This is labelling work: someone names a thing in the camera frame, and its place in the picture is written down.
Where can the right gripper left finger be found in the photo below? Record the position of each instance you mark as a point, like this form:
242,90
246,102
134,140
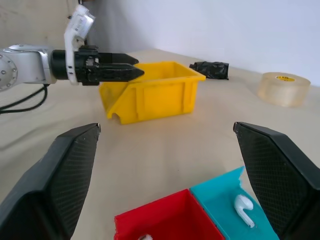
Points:
42,195

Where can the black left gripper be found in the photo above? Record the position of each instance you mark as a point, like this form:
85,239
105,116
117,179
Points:
83,72

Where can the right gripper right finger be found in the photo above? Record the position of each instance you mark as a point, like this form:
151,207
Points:
282,180

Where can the yellow plastic bin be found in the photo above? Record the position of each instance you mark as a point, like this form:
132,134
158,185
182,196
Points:
160,100

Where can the white earbud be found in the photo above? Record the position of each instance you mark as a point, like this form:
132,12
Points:
242,203
146,237

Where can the teal plastic tray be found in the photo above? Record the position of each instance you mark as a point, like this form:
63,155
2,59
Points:
220,200

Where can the clear tape roll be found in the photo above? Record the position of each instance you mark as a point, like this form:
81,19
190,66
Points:
282,92

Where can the black rolled plastic bag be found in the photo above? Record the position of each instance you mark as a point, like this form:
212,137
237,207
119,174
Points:
212,70

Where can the red plastic tray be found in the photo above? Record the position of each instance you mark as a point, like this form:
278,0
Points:
175,220

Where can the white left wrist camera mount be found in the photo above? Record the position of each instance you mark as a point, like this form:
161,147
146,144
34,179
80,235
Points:
80,22

